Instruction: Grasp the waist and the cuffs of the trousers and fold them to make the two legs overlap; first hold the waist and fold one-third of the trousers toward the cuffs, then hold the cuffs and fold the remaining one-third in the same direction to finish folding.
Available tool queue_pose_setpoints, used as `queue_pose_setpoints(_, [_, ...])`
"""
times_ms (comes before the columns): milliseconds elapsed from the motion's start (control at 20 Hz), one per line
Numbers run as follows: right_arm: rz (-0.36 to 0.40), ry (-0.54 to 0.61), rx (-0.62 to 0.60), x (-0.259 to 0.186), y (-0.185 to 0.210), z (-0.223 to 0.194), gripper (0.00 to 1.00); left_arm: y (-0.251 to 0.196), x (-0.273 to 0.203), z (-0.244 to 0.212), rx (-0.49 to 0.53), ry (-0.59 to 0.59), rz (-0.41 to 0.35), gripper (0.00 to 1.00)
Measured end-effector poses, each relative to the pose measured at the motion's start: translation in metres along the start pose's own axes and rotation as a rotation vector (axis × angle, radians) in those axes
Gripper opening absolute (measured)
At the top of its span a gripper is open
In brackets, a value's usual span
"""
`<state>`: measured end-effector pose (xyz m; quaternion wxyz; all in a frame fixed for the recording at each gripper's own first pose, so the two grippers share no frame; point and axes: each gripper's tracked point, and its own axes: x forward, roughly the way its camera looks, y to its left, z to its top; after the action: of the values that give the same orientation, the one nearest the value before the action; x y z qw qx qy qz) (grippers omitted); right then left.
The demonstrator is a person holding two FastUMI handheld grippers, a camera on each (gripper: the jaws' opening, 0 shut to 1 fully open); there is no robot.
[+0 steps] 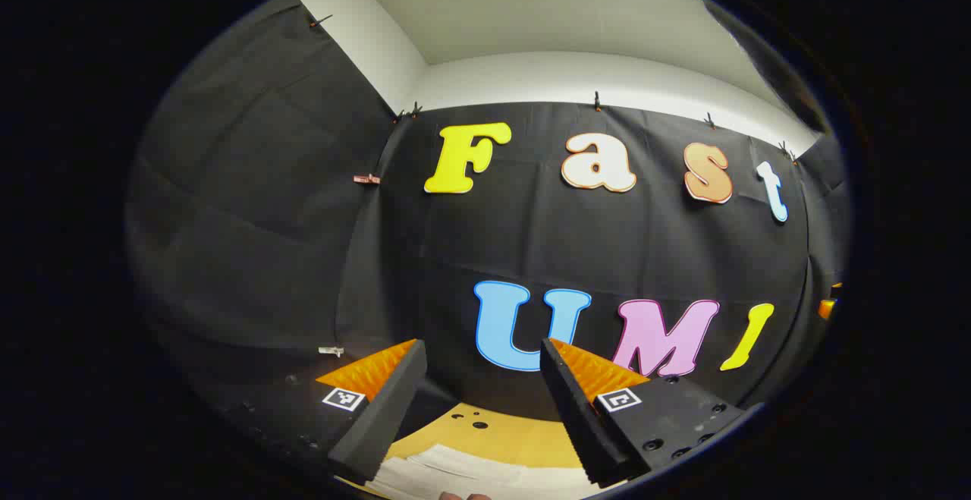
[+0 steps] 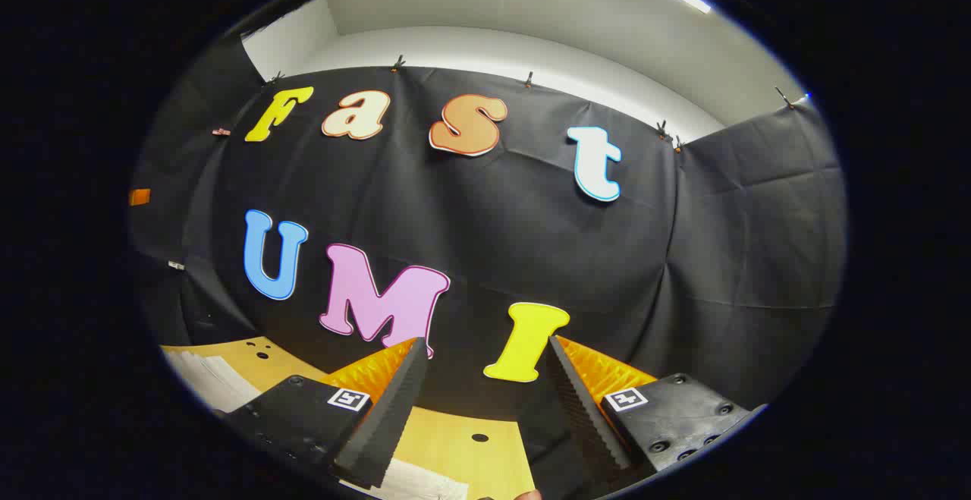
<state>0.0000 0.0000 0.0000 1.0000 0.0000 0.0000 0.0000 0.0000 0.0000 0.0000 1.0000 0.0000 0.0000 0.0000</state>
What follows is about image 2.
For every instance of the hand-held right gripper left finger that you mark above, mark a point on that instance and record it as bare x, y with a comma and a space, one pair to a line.
387, 416

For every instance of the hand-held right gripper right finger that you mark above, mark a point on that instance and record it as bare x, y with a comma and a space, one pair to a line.
584, 424

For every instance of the white jeans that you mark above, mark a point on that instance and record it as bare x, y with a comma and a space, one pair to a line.
212, 382

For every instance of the black backdrop cloth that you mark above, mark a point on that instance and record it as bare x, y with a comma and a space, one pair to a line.
493, 219

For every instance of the small orange tag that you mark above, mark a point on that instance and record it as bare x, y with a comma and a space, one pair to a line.
139, 196

